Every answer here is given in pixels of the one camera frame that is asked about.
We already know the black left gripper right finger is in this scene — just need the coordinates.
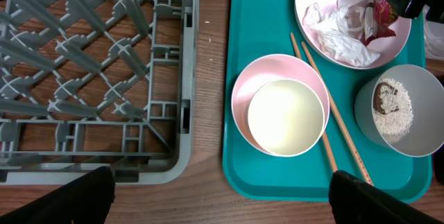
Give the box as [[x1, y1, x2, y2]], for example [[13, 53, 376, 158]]
[[328, 171, 443, 224]]

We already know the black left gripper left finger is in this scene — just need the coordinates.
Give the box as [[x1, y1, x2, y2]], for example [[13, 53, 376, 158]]
[[1, 166, 115, 224]]

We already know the red snack wrapper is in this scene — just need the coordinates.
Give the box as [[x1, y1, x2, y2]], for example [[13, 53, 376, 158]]
[[361, 0, 398, 46]]

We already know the white tissue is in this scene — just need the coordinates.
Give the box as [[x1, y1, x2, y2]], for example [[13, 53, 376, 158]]
[[302, 0, 382, 67]]

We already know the white rice pile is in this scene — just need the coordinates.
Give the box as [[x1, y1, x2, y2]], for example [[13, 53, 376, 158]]
[[373, 78, 413, 144]]

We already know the brown food scrap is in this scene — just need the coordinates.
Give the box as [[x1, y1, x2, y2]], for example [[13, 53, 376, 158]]
[[373, 82, 399, 115]]

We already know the grey bowl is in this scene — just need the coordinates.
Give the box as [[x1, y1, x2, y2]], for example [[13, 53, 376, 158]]
[[355, 64, 443, 157]]

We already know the cream paper cup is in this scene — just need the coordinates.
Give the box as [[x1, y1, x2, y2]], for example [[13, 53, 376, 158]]
[[247, 78, 326, 157]]

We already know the clear plastic waste bin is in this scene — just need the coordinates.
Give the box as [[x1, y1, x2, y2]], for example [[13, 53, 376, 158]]
[[422, 6, 444, 61]]

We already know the right wooden chopstick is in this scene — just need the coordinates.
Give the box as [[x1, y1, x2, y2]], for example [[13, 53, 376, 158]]
[[301, 42, 374, 186]]

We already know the wooden chopstick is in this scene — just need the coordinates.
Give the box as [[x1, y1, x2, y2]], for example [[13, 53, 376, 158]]
[[290, 33, 338, 173], [301, 42, 374, 186]]

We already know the pink plate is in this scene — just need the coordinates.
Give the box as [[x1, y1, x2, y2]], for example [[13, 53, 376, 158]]
[[294, 0, 412, 70]]

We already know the teal plastic tray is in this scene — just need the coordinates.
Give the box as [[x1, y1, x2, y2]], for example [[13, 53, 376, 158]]
[[222, 0, 433, 202]]

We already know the left wooden chopstick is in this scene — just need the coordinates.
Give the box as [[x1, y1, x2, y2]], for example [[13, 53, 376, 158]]
[[290, 33, 338, 173]]

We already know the grey plastic dish rack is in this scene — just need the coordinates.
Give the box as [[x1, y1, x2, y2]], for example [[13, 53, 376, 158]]
[[1, 0, 198, 185]]

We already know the pink bowl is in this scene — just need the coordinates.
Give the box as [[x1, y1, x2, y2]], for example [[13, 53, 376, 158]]
[[231, 54, 330, 155]]

